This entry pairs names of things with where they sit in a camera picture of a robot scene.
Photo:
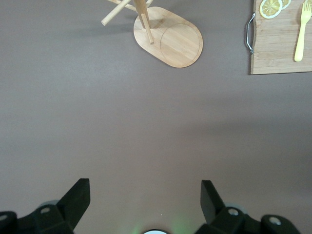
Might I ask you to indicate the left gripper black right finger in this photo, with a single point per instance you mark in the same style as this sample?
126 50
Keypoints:
219 217

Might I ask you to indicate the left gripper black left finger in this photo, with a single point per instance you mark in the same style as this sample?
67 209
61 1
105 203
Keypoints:
61 214

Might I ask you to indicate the wooden mug tree rack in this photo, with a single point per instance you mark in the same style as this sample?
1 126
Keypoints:
180 41

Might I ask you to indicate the brown table mat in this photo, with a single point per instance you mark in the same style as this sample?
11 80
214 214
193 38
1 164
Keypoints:
146 122

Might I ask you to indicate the wooden cutting board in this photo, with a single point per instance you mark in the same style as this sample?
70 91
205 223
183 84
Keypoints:
275 48

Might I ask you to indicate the yellow plastic fork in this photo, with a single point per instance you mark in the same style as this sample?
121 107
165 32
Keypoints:
301 36

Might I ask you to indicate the lemon slice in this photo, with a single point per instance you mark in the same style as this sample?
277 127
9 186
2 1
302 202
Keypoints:
287 3
269 9

